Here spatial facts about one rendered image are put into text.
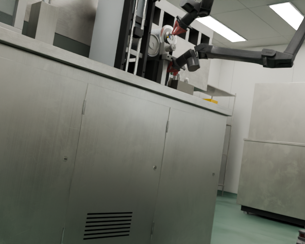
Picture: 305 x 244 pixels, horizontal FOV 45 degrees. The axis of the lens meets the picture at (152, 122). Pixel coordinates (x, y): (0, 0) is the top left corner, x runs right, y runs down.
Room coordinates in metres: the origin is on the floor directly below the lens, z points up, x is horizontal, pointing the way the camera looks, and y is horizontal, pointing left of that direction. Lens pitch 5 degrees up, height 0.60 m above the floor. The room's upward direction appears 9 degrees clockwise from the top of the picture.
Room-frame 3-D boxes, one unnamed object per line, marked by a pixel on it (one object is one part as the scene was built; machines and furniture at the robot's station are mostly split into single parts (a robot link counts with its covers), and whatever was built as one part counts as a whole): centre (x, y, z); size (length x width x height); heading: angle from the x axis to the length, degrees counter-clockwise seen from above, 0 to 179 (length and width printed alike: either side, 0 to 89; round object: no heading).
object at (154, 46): (2.06, 0.16, 1.17); 0.26 x 0.12 x 0.12; 47
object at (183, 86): (2.30, -0.02, 1.00); 0.40 x 0.16 x 0.06; 47
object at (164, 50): (2.00, -0.02, 1.05); 0.06 x 0.05 x 0.31; 47
